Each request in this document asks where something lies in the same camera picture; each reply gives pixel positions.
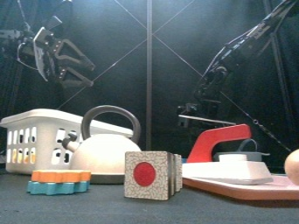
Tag beige wooden ball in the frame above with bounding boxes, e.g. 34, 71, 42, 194
283, 148, 299, 186

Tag vertical metal frame pole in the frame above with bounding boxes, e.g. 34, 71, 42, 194
144, 0, 155, 151

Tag pink wooden tray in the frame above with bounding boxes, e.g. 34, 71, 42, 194
182, 174, 299, 201

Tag white toy kettle grey handle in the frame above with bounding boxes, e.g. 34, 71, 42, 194
60, 104, 143, 186

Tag white plastic laundry basket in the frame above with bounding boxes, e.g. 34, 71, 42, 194
0, 108, 135, 176

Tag blue wooden gear block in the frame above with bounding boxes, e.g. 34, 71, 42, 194
26, 180, 91, 196

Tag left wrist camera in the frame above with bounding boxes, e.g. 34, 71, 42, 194
44, 15, 64, 32

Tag white toy iron red handle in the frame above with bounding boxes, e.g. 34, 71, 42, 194
182, 123, 275, 186

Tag orange and teal gear toys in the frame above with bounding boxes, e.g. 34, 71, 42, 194
31, 169, 92, 184

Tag grey toy pot lid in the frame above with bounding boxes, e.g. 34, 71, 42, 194
211, 137, 271, 163

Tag yellow item inside basket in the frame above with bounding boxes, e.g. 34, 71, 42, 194
6, 148, 38, 165

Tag patterned box with red circle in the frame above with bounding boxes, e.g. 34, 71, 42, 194
123, 150, 184, 201

